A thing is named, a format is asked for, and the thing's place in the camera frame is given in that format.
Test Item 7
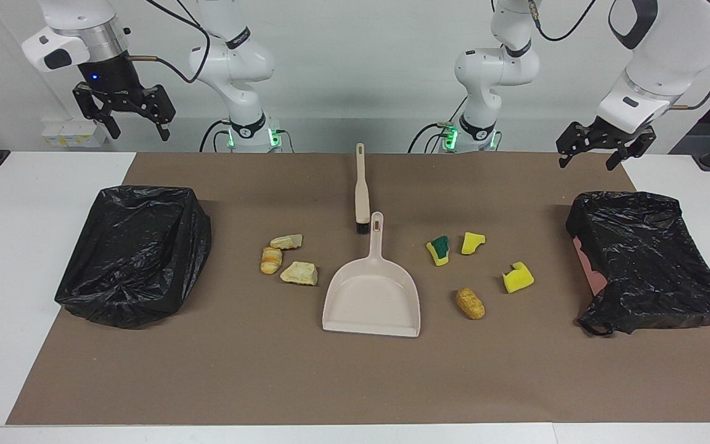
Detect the green and yellow sponge piece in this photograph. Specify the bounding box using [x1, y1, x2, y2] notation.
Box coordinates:
[426, 236, 451, 266]

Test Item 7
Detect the notched yellow sponge piece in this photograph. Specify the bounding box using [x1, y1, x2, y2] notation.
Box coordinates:
[502, 261, 535, 294]

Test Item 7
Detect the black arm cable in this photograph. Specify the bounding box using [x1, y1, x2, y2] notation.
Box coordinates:
[531, 0, 710, 112]
[126, 0, 212, 84]

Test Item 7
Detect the black left base cable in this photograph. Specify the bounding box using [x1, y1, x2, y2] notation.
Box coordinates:
[407, 99, 454, 153]

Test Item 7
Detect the beige hand brush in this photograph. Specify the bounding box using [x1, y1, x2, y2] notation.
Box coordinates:
[354, 143, 371, 234]

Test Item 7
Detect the black trash bag liner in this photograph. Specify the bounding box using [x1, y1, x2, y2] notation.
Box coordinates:
[566, 191, 710, 337]

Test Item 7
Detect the beige plastic dustpan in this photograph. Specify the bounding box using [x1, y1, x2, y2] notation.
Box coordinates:
[322, 212, 421, 338]

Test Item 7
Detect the black trash bag covered bin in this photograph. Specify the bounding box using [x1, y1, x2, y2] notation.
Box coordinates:
[54, 186, 213, 329]

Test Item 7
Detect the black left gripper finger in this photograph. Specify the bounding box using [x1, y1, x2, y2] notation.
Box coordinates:
[556, 122, 593, 168]
[606, 126, 656, 171]

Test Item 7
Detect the brown potato shaped lump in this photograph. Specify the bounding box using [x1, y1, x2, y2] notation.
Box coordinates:
[455, 287, 486, 320]

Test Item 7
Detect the large pale bread chunk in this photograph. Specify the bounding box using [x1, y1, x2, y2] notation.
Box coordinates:
[280, 261, 319, 286]

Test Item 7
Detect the black base cable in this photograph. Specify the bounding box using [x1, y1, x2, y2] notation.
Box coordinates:
[200, 119, 232, 153]
[407, 99, 454, 153]

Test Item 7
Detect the pink plastic bin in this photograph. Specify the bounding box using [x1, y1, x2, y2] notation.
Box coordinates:
[573, 237, 608, 297]

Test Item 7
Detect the brown table mat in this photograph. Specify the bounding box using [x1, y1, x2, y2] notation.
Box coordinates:
[6, 152, 710, 426]

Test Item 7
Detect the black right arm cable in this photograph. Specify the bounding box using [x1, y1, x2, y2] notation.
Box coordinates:
[126, 0, 212, 84]

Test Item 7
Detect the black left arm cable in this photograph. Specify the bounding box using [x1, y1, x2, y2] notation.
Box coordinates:
[531, 0, 710, 112]

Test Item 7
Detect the striped orange bread piece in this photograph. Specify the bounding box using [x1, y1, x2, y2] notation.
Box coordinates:
[260, 247, 283, 275]

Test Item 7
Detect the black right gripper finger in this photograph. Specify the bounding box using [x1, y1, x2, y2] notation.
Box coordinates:
[73, 83, 121, 140]
[139, 84, 177, 141]

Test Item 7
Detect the white socket box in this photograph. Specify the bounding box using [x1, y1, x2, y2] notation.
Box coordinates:
[41, 118, 109, 149]

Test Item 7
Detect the black right base cable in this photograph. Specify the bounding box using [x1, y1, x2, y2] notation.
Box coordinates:
[200, 119, 232, 153]

